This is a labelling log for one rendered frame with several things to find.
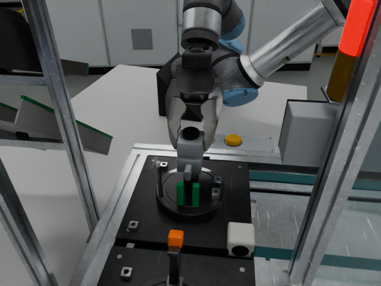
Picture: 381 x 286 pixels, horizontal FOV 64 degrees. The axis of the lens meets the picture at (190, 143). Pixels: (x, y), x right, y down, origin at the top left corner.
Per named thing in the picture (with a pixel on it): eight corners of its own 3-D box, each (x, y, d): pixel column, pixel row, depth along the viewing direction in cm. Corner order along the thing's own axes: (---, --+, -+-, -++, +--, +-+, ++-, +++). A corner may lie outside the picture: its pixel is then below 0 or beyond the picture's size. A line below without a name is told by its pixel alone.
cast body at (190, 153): (181, 151, 59) (181, 120, 55) (203, 152, 59) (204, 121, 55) (174, 180, 53) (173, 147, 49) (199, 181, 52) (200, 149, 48)
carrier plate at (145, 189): (147, 161, 74) (147, 154, 72) (247, 169, 71) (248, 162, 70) (116, 245, 54) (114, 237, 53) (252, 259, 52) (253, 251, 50)
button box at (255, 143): (194, 149, 86) (194, 131, 82) (269, 154, 84) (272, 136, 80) (191, 165, 80) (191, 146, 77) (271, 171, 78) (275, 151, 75)
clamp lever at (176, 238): (168, 275, 44) (170, 228, 43) (182, 277, 44) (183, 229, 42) (164, 293, 41) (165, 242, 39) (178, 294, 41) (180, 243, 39)
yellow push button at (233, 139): (225, 139, 81) (225, 133, 80) (240, 140, 81) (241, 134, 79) (224, 148, 78) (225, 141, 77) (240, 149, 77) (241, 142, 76)
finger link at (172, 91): (185, 124, 55) (198, 80, 56) (183, 123, 53) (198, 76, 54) (160, 117, 56) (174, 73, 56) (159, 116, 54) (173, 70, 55)
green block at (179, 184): (178, 200, 57) (177, 181, 55) (184, 201, 57) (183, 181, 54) (177, 205, 56) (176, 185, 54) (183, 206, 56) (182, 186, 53)
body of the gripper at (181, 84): (215, 109, 61) (219, 51, 62) (215, 98, 52) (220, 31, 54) (177, 106, 62) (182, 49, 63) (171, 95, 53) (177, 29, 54)
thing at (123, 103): (119, 69, 154) (119, 63, 152) (305, 92, 132) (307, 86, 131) (18, 146, 99) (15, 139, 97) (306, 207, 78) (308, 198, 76)
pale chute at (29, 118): (59, 146, 73) (64, 127, 73) (108, 155, 69) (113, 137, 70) (-57, 112, 46) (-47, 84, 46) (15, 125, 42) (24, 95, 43)
